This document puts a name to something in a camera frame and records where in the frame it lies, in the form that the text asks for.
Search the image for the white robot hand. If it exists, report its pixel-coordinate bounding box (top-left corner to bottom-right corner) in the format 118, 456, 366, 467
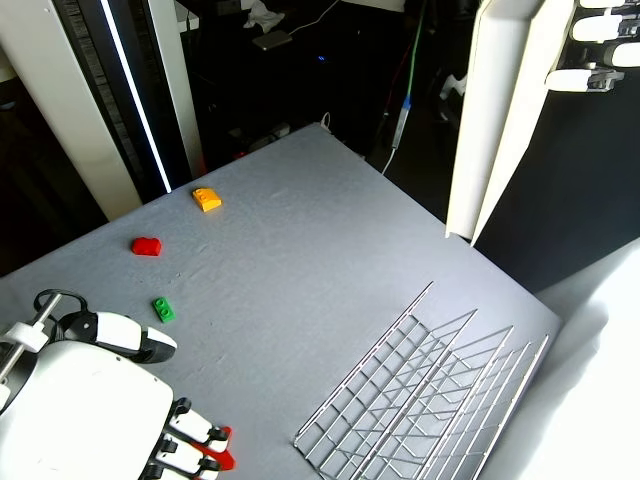
544, 0, 640, 94
0, 309, 234, 480

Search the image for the beige book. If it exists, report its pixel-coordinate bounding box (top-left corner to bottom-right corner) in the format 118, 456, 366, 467
444, 0, 581, 247

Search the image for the green toy block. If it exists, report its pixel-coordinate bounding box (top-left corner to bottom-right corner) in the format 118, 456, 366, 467
151, 296, 177, 324

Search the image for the red star block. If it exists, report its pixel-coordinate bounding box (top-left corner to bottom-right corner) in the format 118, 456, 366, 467
199, 425, 237, 472

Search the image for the red toy block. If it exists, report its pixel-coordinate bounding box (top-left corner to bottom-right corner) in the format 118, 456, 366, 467
131, 236, 164, 257

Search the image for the orange toy block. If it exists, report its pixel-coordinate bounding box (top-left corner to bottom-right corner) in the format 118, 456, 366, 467
192, 187, 225, 214

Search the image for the grey table cloth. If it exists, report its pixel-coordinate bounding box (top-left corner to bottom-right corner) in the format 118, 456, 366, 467
0, 122, 564, 480

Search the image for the flat grey device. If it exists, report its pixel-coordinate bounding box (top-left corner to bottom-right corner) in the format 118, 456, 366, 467
251, 29, 294, 51

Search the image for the crumpled white cloth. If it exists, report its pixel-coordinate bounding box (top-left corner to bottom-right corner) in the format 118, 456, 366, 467
242, 0, 286, 30

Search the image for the white hanging cable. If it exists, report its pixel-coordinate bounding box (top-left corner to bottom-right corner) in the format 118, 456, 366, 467
381, 94, 415, 176

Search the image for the thin white cable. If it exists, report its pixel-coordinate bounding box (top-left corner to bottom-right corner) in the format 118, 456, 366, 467
287, 0, 341, 36

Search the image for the metal wire rack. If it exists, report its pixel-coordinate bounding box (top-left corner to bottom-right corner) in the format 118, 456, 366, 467
293, 280, 550, 480

